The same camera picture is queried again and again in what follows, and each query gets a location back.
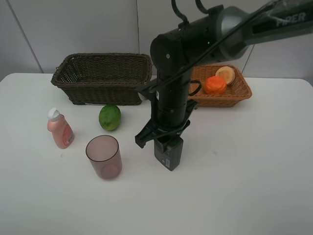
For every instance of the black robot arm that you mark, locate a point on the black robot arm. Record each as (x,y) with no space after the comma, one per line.
(224,34)

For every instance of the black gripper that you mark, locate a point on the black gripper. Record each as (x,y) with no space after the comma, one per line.
(165,123)

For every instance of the orange tangerine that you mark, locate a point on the orange tangerine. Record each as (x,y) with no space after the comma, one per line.
(215,85)

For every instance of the dark brown wicker basket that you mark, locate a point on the dark brown wicker basket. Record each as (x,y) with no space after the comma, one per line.
(103,78)

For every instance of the translucent pink plastic cup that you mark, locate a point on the translucent pink plastic cup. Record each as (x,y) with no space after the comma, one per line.
(104,155)

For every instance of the orange wicker basket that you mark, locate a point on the orange wicker basket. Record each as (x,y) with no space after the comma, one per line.
(236,92)

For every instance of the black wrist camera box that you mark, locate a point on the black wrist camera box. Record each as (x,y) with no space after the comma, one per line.
(147,90)

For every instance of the dark green pump bottle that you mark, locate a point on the dark green pump bottle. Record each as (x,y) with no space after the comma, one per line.
(168,153)

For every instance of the green lime fruit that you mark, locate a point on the green lime fruit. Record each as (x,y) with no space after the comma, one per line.
(110,117)

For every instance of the red yellow half peach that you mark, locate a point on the red yellow half peach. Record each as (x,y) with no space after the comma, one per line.
(227,73)

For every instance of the pink bottle white cap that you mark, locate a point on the pink bottle white cap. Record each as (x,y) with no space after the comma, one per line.
(61,131)

